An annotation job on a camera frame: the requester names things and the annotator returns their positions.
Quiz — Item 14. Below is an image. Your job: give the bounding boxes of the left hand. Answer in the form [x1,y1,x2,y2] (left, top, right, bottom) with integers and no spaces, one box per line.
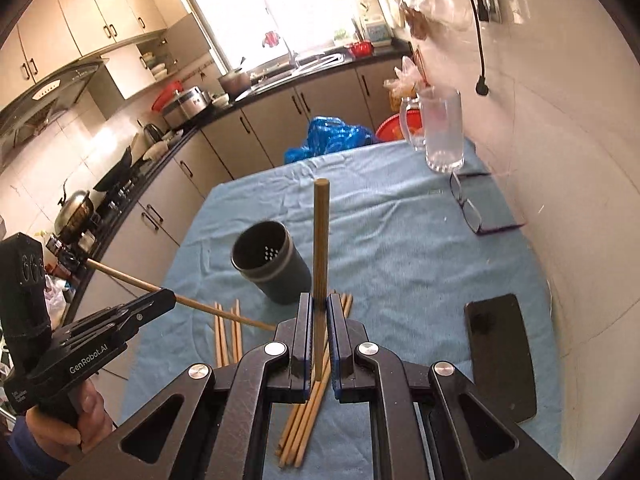
[26,379,115,465]

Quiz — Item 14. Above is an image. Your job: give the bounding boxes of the black smartphone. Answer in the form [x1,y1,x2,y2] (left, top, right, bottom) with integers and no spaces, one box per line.
[464,294,537,422]

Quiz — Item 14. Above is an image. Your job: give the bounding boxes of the steel kettle pot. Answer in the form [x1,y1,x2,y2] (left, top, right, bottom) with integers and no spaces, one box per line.
[53,183,94,244]

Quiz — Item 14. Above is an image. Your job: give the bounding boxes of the blue table cloth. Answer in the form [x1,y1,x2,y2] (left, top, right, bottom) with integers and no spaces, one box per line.
[118,142,563,479]

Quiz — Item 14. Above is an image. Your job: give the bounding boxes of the dark grey utensil holder cup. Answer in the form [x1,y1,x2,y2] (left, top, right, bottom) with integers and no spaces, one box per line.
[230,220,312,304]

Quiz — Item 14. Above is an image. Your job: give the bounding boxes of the black frying pan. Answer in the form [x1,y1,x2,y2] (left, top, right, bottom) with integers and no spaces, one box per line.
[93,146,132,193]

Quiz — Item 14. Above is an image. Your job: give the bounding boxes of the black framed eyeglasses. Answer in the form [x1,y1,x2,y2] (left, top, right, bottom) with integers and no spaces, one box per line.
[448,171,526,236]

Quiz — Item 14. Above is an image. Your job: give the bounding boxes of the range hood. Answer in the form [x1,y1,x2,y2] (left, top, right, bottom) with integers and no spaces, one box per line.
[1,58,105,142]

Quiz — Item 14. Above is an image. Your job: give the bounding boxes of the silver rice cooker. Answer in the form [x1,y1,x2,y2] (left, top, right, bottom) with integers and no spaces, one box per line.
[160,87,212,129]

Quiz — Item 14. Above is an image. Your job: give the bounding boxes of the red colander basket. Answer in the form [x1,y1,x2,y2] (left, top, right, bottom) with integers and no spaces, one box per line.
[151,79,183,113]

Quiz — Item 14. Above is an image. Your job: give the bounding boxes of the red plastic basin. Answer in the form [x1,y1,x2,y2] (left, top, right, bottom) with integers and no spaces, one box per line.
[375,110,422,142]

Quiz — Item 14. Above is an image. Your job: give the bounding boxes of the glass beer mug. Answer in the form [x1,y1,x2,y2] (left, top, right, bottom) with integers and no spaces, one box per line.
[398,86,464,174]

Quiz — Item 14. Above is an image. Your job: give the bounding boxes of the blue plastic bag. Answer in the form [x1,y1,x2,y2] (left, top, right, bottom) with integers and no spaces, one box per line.
[284,116,378,164]

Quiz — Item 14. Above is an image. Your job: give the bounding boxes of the brown cooking pot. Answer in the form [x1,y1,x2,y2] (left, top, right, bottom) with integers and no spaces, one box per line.
[218,67,252,101]

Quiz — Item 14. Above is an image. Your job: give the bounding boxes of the sink faucet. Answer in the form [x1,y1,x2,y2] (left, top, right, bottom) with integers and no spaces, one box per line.
[280,36,299,68]

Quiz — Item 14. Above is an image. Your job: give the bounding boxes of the red small bowl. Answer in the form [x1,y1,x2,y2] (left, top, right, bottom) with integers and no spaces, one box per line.
[348,40,374,58]

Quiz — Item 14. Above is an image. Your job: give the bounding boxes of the black power cable plug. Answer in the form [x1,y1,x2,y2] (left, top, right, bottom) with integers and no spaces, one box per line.
[469,0,489,96]

